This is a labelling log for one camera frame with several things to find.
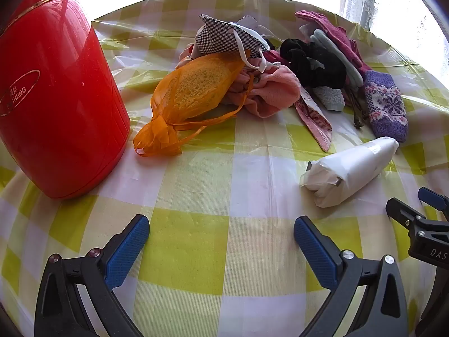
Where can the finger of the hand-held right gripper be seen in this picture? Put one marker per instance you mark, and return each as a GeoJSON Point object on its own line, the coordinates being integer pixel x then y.
{"type": "Point", "coordinates": [403, 212]}
{"type": "Point", "coordinates": [433, 196]}

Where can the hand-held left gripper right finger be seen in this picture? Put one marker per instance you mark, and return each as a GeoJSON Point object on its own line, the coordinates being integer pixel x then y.
{"type": "Point", "coordinates": [312, 252]}

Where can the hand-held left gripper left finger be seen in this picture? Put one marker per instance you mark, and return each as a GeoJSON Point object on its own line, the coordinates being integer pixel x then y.
{"type": "Point", "coordinates": [126, 249]}

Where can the red white printed scarf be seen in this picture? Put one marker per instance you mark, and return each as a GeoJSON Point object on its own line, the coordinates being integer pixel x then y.
{"type": "Point", "coordinates": [315, 123]}

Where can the orange mesh bag with sponge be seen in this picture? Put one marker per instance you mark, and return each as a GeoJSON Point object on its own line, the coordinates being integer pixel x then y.
{"type": "Point", "coordinates": [196, 87]}

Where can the black fluffy scrunchie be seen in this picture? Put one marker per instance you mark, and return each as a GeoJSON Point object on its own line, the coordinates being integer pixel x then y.
{"type": "Point", "coordinates": [308, 63]}

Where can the light blue fleece glove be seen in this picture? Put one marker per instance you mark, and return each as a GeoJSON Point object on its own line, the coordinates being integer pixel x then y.
{"type": "Point", "coordinates": [333, 49]}

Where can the magenta knitted glove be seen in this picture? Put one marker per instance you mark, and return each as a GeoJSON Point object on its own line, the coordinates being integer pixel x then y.
{"type": "Point", "coordinates": [357, 58]}
{"type": "Point", "coordinates": [326, 24]}

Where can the yellow white checked tablecloth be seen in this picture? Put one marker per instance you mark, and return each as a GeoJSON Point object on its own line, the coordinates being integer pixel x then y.
{"type": "Point", "coordinates": [210, 200]}

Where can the purple patterned knitted sock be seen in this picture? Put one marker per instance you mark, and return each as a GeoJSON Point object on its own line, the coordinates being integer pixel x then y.
{"type": "Point", "coordinates": [384, 105]}

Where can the pink cloth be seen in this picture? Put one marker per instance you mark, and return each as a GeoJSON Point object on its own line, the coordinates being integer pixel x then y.
{"type": "Point", "coordinates": [277, 91]}

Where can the red thermos flask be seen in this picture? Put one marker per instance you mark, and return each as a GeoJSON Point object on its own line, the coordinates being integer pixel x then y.
{"type": "Point", "coordinates": [63, 94]}

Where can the black white checked face mask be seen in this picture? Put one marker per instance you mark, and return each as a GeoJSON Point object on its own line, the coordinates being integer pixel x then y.
{"type": "Point", "coordinates": [214, 37]}

